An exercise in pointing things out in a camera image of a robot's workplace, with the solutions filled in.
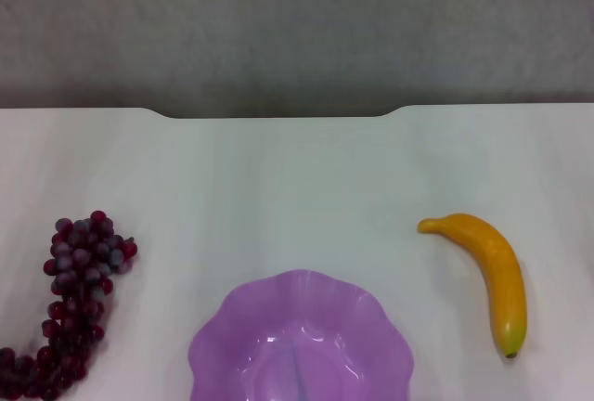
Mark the yellow plastic banana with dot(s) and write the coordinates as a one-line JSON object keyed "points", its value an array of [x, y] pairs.
{"points": [[503, 275]]}

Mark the dark red grape bunch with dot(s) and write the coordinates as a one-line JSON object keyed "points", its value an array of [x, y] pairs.
{"points": [[79, 257]]}

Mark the purple wavy-edged plastic plate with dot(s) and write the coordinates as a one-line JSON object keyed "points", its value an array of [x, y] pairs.
{"points": [[260, 327]]}

